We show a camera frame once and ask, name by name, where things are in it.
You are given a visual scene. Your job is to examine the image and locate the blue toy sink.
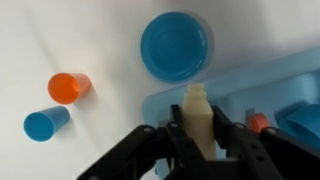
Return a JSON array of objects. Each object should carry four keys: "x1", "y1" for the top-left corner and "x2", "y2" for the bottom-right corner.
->
[{"x1": 141, "y1": 45, "x2": 320, "y2": 180}]

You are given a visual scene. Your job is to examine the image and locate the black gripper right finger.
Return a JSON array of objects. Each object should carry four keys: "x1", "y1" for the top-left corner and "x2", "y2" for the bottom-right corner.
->
[{"x1": 210, "y1": 104, "x2": 320, "y2": 180}]

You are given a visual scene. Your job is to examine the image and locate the blue toy cup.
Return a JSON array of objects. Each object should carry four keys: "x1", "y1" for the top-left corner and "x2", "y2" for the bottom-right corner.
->
[{"x1": 22, "y1": 105, "x2": 71, "y2": 143}]

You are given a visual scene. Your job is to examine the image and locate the orange toy pot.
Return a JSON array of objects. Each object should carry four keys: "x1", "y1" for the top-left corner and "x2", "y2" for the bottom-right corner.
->
[{"x1": 246, "y1": 112, "x2": 271, "y2": 134}]

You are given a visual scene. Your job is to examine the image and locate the blue toy bowl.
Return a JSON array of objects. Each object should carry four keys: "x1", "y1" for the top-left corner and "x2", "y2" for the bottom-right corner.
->
[{"x1": 274, "y1": 103, "x2": 320, "y2": 152}]

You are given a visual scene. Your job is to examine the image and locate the blue toy plate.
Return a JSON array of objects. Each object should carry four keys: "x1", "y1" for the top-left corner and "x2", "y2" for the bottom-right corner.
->
[{"x1": 139, "y1": 11, "x2": 211, "y2": 84}]

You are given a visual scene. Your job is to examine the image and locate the cream toy bottle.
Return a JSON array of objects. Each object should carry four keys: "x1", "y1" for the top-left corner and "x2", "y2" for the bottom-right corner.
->
[{"x1": 181, "y1": 82, "x2": 217, "y2": 162}]

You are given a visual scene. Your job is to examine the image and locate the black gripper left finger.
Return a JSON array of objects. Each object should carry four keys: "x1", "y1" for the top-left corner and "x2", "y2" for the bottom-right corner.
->
[{"x1": 76, "y1": 104, "x2": 208, "y2": 180}]

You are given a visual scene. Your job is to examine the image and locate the orange toy cup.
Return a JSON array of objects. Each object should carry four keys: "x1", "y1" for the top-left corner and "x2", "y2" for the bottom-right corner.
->
[{"x1": 47, "y1": 72, "x2": 93, "y2": 106}]

